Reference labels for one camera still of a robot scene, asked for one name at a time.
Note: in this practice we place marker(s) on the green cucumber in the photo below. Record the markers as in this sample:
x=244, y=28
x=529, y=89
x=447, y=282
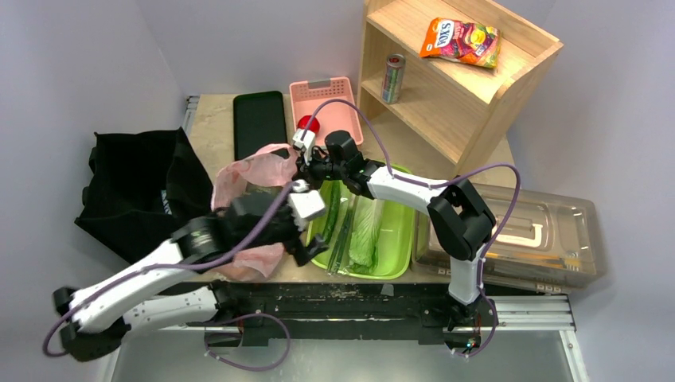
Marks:
x=333, y=204

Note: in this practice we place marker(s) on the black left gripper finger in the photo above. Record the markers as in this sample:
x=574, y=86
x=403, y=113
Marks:
x=317, y=245
x=301, y=253

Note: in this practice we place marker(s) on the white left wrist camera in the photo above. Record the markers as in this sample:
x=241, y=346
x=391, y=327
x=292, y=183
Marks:
x=306, y=203

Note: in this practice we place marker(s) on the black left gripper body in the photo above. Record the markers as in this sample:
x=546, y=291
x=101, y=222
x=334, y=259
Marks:
x=279, y=227

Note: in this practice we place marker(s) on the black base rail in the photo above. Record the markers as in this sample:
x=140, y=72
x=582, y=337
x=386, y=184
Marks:
x=421, y=312

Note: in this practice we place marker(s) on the orange snack packet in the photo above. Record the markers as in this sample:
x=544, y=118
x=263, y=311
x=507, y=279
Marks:
x=462, y=42

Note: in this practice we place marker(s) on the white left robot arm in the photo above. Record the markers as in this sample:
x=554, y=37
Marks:
x=95, y=320

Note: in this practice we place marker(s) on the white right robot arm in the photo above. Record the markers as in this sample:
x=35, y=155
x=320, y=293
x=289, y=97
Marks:
x=459, y=216

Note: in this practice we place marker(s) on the pink plastic grocery bag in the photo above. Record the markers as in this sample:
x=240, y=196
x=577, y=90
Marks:
x=273, y=165

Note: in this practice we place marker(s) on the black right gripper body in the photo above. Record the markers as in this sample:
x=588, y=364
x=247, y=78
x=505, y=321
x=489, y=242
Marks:
x=306, y=167

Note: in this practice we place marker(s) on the wooden shelf unit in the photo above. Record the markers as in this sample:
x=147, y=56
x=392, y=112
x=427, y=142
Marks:
x=463, y=111

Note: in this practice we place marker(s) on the silver drink can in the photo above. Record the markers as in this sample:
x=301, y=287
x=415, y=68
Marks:
x=393, y=78

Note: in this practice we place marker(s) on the clear plastic toolbox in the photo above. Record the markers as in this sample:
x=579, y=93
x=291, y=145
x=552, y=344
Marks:
x=550, y=243

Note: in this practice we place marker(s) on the black cloth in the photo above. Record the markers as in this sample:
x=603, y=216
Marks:
x=144, y=187

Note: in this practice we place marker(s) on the napa cabbage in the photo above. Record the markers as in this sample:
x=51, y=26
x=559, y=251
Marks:
x=365, y=235

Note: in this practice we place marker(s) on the green plastic tray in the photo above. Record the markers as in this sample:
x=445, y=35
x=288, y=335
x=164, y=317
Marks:
x=394, y=246

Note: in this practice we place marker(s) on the red tomato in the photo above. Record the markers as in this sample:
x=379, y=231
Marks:
x=312, y=124

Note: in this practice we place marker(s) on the black rectangular tray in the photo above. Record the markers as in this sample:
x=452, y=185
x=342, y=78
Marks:
x=258, y=120

